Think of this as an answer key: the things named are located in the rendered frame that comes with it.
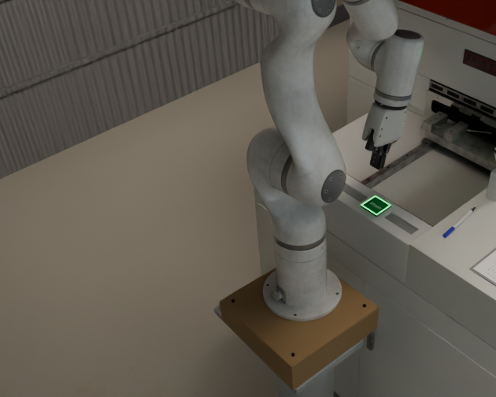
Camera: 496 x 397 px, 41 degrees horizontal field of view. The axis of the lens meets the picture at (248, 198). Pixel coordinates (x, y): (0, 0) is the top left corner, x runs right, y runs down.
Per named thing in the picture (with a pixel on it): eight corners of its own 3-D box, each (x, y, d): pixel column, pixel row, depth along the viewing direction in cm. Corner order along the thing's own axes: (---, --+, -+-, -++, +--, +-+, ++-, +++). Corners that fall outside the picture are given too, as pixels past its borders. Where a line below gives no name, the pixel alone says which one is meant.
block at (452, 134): (459, 128, 211) (460, 120, 209) (468, 132, 209) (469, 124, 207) (442, 138, 208) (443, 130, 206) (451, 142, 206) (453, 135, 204)
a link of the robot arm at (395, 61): (365, 84, 155) (395, 99, 149) (376, 28, 148) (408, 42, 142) (390, 78, 159) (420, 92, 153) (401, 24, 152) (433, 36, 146)
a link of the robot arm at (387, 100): (393, 79, 159) (390, 90, 161) (368, 86, 154) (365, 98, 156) (420, 92, 154) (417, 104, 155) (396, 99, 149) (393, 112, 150)
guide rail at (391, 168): (446, 135, 219) (447, 127, 217) (451, 137, 218) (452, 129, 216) (337, 204, 197) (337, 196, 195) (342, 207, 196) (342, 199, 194)
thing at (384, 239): (287, 173, 210) (286, 136, 201) (427, 266, 175) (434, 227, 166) (264, 186, 206) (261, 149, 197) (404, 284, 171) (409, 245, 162)
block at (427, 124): (438, 118, 216) (439, 110, 214) (446, 122, 214) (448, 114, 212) (422, 128, 213) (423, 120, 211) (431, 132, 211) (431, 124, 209)
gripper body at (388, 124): (394, 87, 160) (384, 130, 166) (364, 96, 154) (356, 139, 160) (418, 99, 155) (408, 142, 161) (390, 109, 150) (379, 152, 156)
